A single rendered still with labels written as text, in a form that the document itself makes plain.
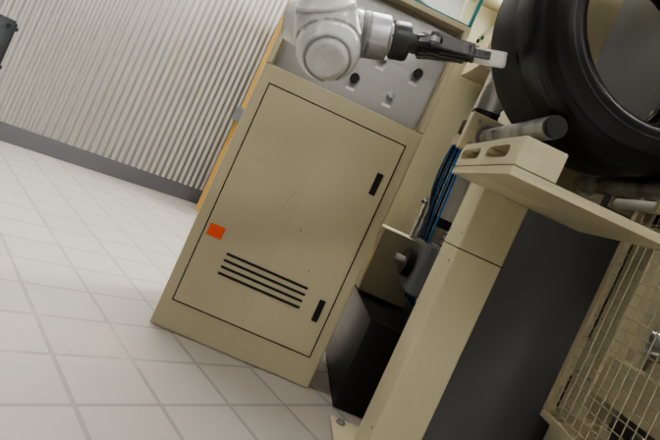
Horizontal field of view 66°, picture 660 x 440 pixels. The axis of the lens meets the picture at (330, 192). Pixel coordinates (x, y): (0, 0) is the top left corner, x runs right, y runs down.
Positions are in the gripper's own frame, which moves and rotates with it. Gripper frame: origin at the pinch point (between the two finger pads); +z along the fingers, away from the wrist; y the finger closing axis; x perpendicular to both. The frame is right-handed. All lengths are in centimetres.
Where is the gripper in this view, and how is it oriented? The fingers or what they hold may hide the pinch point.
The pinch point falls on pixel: (488, 57)
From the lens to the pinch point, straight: 110.5
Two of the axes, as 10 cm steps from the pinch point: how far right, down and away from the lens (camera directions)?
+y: -0.6, -0.5, 10.0
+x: -1.6, 9.9, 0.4
